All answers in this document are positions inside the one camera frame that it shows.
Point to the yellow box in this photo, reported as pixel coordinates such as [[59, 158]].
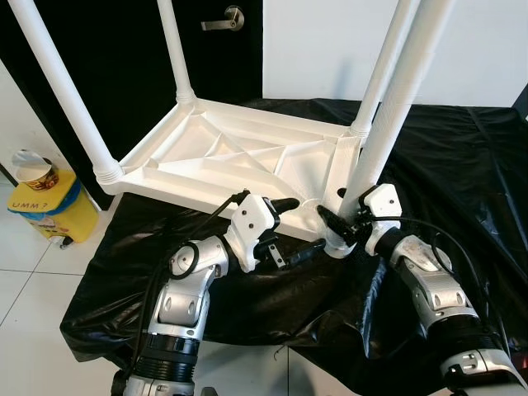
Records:
[[58, 216]]

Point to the black plastic sheet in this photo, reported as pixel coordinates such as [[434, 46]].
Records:
[[462, 190]]

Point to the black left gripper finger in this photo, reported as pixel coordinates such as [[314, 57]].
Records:
[[285, 204], [308, 250]]

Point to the dark grey left robot foot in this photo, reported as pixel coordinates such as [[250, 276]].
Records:
[[208, 392]]

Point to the instant noodle cup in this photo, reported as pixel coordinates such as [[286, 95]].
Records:
[[37, 172]]

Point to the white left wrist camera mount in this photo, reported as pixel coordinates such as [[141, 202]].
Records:
[[249, 227]]

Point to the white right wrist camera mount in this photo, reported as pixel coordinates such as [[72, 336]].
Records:
[[384, 210]]

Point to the black door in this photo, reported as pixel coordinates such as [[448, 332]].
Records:
[[107, 58]]

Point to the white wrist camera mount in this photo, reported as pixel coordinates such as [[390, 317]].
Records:
[[384, 210], [249, 227]]

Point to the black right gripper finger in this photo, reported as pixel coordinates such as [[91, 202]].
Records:
[[332, 223]]

